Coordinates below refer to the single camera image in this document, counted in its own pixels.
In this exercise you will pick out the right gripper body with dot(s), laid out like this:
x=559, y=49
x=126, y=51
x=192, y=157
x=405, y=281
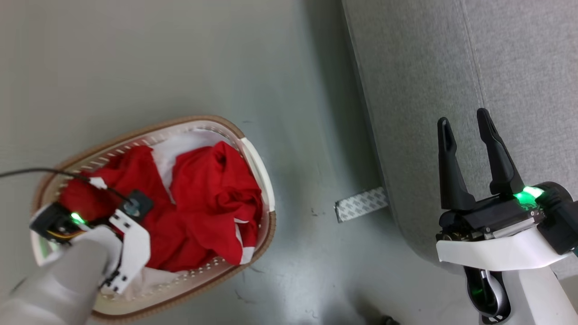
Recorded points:
x=487, y=216

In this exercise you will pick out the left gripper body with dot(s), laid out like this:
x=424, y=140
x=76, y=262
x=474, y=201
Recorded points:
x=56, y=221

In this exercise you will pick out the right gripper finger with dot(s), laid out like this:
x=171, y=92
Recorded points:
x=501, y=171
x=451, y=180

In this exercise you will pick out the red garment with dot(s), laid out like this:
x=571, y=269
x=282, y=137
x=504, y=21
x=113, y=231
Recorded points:
x=212, y=194

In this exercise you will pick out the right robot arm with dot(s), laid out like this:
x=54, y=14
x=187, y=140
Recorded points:
x=542, y=293

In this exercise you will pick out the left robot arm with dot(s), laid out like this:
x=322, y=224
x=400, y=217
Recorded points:
x=54, y=289

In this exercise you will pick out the white basket with brown rim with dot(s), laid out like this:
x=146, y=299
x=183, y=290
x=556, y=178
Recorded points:
x=254, y=163

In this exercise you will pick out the grey patterned tape strip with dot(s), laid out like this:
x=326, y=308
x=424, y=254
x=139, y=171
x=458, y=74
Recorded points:
x=361, y=205

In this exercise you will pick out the grey fabric sofa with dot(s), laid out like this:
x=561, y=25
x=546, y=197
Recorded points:
x=429, y=67

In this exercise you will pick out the white cloth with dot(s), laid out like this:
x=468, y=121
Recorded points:
x=180, y=144

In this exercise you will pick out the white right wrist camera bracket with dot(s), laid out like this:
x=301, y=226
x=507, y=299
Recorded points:
x=496, y=253

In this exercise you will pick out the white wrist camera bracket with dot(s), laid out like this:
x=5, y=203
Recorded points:
x=135, y=248
x=496, y=253

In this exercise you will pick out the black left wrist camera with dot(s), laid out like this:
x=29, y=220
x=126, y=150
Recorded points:
x=137, y=205

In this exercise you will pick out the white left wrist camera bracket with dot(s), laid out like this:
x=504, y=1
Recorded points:
x=135, y=248

